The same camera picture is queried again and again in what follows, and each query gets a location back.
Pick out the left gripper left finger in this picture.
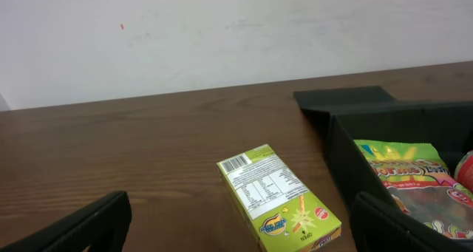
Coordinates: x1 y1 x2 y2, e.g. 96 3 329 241
1 191 132 252

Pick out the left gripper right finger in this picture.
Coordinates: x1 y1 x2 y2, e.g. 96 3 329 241
350 192 472 252

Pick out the Haribo worms gummy bag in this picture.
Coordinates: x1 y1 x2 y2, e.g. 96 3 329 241
355 140 472 240

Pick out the red Pringles can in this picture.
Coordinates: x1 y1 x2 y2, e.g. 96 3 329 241
454 150 473 192

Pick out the green snack carton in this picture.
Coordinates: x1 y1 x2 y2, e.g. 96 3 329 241
217 144 341 252

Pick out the black open gift box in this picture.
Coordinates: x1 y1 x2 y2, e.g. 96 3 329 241
293 85 473 252

